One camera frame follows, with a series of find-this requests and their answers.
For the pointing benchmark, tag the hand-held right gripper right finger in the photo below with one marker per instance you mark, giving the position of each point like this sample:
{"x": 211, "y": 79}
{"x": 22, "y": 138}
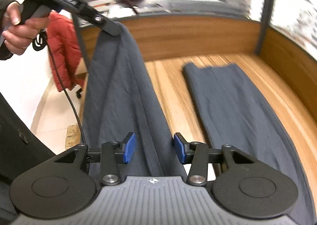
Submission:
{"x": 178, "y": 148}

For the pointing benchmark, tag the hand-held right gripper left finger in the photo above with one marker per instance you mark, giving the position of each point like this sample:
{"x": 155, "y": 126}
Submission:
{"x": 130, "y": 148}

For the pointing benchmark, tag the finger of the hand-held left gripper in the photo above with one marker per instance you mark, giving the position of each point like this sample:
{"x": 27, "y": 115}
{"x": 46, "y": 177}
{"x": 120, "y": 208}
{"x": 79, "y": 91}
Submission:
{"x": 111, "y": 28}

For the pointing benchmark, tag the dark grey pants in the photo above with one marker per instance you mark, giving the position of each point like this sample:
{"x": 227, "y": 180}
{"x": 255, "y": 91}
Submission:
{"x": 118, "y": 86}

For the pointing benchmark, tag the person's left hand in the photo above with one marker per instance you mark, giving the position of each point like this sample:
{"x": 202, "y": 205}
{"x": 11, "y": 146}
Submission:
{"x": 17, "y": 36}

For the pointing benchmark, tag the red padded jacket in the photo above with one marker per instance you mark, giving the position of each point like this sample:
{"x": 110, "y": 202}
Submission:
{"x": 64, "y": 51}

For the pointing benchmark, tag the brass floor socket cover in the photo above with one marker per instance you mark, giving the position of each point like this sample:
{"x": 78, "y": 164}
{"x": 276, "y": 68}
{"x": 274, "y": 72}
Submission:
{"x": 73, "y": 130}
{"x": 71, "y": 143}

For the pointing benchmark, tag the glass and wood desk partition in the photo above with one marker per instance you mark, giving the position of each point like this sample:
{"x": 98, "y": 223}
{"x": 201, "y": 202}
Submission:
{"x": 284, "y": 54}
{"x": 185, "y": 36}

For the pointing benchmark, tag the person's black coat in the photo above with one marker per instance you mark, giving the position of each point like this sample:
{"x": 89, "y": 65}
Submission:
{"x": 14, "y": 153}

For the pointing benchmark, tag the dark partition post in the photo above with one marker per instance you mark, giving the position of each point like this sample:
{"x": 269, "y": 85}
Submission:
{"x": 266, "y": 4}

